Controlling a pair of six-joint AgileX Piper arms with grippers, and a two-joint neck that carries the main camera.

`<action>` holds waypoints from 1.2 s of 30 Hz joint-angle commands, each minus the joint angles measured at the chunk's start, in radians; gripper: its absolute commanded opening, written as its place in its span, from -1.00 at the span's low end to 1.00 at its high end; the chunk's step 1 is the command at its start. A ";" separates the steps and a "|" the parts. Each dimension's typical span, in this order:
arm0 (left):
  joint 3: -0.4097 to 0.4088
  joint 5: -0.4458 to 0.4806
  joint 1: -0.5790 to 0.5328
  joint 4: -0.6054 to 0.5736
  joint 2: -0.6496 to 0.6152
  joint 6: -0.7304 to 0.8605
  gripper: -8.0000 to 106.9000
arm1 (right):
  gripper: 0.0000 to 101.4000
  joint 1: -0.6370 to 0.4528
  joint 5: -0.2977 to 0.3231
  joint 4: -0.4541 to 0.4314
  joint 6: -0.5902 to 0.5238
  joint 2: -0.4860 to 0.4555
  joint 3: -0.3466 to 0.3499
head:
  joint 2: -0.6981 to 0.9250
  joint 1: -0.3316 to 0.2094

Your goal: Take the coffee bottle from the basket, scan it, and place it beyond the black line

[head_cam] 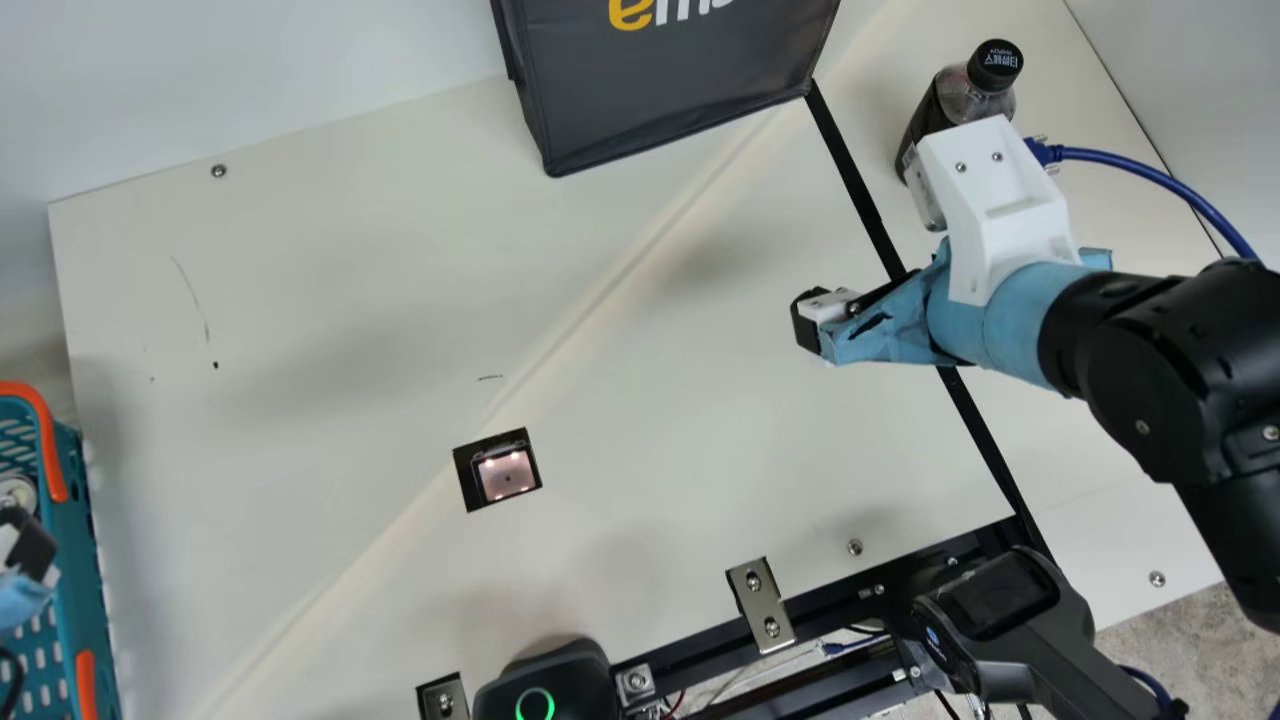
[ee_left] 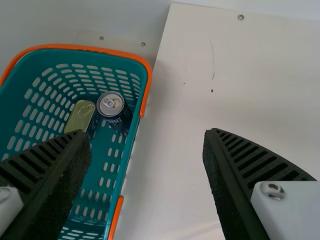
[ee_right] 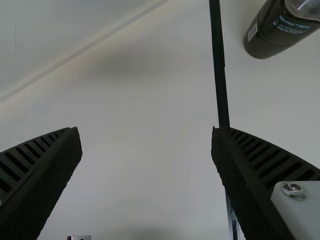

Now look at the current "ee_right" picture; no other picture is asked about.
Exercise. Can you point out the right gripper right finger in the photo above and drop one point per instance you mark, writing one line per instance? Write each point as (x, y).
(250, 175)

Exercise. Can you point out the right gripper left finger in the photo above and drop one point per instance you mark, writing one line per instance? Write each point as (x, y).
(37, 175)

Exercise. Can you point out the dark coffee bottle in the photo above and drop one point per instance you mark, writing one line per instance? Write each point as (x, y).
(272, 37)

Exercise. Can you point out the black strip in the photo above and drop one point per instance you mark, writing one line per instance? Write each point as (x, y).
(217, 50)

